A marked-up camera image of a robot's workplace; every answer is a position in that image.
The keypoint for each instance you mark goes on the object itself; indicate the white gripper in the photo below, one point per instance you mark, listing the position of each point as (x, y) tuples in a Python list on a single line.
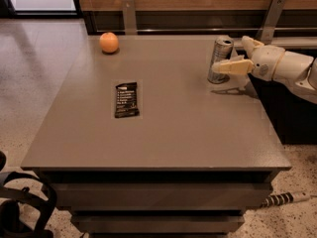
[(267, 62)]

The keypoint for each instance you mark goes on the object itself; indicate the silver redbull can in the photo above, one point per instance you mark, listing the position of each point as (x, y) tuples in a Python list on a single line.
[(222, 50)]

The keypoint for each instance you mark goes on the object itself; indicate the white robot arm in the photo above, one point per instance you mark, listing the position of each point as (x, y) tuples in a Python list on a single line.
[(297, 72)]

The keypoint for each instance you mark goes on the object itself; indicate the black snack bar wrapper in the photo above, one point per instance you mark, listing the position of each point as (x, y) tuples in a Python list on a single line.
[(126, 100)]

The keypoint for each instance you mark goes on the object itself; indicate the orange fruit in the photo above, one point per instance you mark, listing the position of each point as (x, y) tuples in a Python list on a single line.
[(109, 43)]

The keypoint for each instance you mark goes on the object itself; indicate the grey drawer cabinet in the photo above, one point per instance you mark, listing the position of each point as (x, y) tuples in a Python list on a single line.
[(192, 162)]

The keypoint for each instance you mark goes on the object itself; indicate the right metal wall bracket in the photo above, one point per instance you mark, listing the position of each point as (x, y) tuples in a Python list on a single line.
[(272, 15)]

